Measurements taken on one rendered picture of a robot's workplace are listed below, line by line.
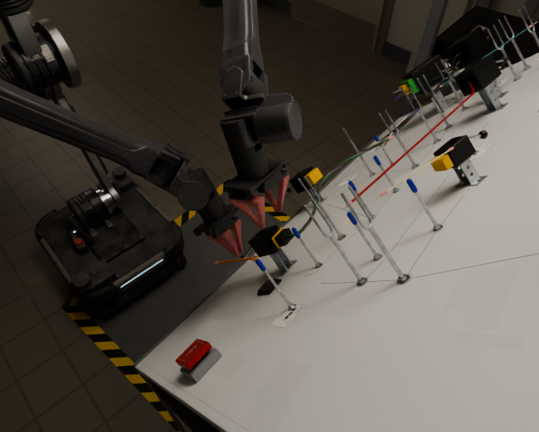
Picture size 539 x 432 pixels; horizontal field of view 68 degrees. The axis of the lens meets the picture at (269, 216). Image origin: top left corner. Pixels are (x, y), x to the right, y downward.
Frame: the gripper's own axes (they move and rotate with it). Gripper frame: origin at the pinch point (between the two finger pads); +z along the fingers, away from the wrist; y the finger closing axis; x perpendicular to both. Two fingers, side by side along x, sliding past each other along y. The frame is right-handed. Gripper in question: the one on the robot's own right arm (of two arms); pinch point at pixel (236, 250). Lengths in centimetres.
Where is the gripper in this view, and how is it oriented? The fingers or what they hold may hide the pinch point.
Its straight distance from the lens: 88.1
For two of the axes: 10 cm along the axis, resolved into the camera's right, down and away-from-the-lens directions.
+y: 5.9, -5.5, 5.9
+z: 4.6, 8.3, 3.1
